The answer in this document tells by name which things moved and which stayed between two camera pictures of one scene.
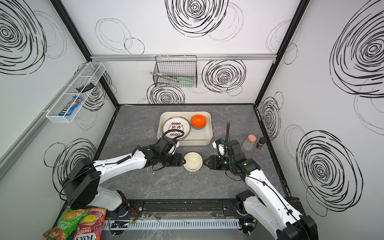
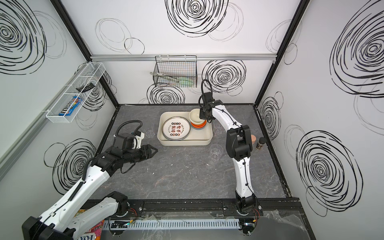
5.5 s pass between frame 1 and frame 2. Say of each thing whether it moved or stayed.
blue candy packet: stayed
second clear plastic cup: stayed
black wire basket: stayed
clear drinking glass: moved
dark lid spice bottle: stayed
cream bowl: moved
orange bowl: stayed
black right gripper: moved
